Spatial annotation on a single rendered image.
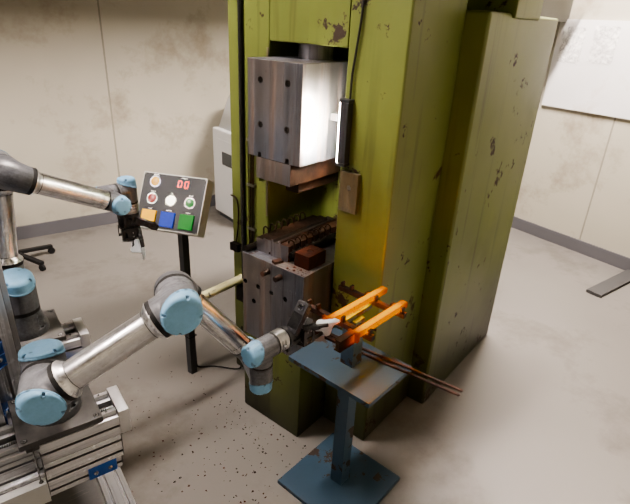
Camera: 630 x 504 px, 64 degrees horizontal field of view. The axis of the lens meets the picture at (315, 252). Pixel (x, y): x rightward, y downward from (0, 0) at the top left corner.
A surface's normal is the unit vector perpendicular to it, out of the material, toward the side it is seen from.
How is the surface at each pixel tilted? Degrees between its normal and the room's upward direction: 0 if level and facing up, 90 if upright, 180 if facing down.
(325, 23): 90
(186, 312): 86
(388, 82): 90
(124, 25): 90
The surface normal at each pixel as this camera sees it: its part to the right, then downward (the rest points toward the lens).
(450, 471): 0.04, -0.91
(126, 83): 0.58, 0.36
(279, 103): -0.63, 0.30
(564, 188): -0.81, 0.22
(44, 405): 0.29, 0.47
